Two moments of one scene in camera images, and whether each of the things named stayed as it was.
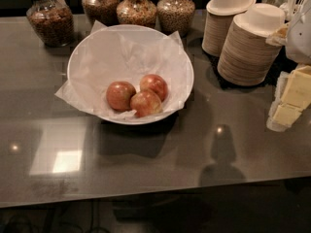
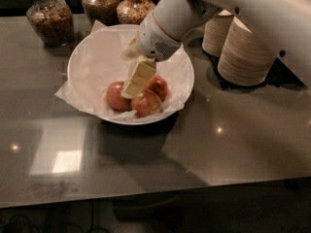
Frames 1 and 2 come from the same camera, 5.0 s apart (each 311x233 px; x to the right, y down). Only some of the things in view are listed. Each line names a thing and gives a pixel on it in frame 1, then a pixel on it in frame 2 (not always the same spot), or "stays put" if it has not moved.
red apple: x=119 y=95 stays put
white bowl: x=130 y=74 stays put
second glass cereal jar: x=101 y=4 stays put
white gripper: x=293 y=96 → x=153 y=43
